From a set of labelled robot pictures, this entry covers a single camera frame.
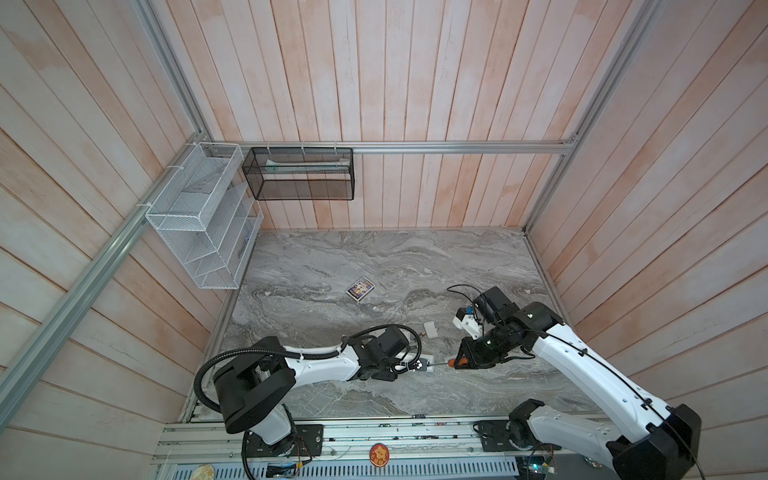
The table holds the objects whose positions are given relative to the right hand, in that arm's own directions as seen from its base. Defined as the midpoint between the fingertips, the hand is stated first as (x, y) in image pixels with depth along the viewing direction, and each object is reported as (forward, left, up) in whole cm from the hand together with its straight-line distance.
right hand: (458, 363), depth 73 cm
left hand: (+5, +17, -12) cm, 22 cm away
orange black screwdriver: (0, +2, 0) cm, 2 cm away
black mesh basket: (+62, +49, +13) cm, 80 cm away
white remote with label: (+3, +7, -10) cm, 13 cm away
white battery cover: (+15, +4, -13) cm, 21 cm away
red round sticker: (-19, +20, -12) cm, 30 cm away
